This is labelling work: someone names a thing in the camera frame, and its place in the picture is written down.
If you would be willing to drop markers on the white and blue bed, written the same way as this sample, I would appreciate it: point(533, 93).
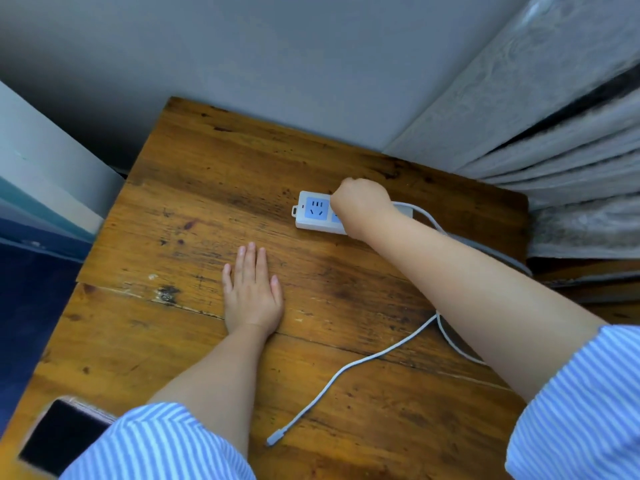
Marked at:
point(45, 194)

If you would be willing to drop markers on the person's left forearm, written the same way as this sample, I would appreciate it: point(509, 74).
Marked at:
point(220, 379)

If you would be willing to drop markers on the person's left middle finger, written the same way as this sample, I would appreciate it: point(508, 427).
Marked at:
point(250, 262)

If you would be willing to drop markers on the black smartphone with pink case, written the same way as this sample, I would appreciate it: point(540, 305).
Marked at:
point(62, 434)

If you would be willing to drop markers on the person's left little finger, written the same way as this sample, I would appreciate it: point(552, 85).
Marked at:
point(227, 279)

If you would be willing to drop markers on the person's right forearm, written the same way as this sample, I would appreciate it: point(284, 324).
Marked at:
point(475, 299)

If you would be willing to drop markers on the blue white striped shirt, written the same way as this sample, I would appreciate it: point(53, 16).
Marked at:
point(585, 409)

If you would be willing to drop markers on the grey patterned curtain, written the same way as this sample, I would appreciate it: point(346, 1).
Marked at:
point(560, 119)

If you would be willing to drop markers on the white power strip blue sockets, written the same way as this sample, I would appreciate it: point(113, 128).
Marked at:
point(314, 212)

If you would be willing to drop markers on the person's left thumb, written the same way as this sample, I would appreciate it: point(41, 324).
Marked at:
point(276, 290)

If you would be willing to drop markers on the person's right hand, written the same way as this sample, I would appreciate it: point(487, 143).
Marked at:
point(361, 207)

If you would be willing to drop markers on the person's left hand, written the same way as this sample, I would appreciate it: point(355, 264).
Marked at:
point(252, 299)

